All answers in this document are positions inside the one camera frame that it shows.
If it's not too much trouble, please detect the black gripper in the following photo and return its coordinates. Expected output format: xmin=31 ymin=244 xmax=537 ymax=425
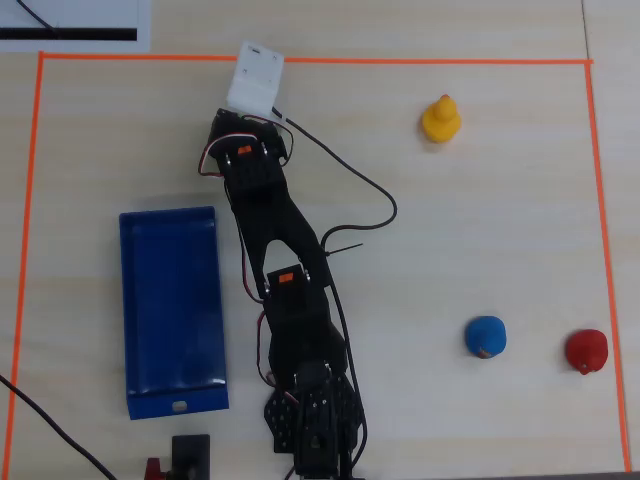
xmin=207 ymin=107 xmax=289 ymax=154

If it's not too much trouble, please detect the blue plastic box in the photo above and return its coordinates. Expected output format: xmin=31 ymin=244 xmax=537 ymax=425
xmin=118 ymin=205 xmax=230 ymax=421

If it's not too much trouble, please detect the yellow rubber duck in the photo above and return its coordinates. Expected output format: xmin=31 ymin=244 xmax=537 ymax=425
xmin=421 ymin=93 xmax=462 ymax=145

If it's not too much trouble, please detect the orange tape strip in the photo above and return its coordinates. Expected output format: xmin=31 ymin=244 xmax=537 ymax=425
xmin=38 ymin=51 xmax=595 ymax=66
xmin=5 ymin=52 xmax=46 ymax=480
xmin=584 ymin=62 xmax=632 ymax=474

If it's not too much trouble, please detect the white paper sheet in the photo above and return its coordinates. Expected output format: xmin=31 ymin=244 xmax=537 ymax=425
xmin=0 ymin=0 xmax=152 ymax=53

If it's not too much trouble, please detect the red toy ball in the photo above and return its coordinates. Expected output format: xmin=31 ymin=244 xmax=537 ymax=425
xmin=565 ymin=328 xmax=610 ymax=376

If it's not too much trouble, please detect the black camera cable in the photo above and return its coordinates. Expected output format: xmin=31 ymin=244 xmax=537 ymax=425
xmin=272 ymin=107 xmax=399 ymax=466

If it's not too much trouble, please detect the thin black cable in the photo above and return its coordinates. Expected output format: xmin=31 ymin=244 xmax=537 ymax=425
xmin=16 ymin=0 xmax=59 ymax=36

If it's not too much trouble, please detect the black clamp with red handle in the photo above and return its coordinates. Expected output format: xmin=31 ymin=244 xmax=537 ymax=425
xmin=144 ymin=433 xmax=212 ymax=480

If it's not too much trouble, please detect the thick black cable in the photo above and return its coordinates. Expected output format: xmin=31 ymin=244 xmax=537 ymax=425
xmin=0 ymin=373 xmax=119 ymax=480

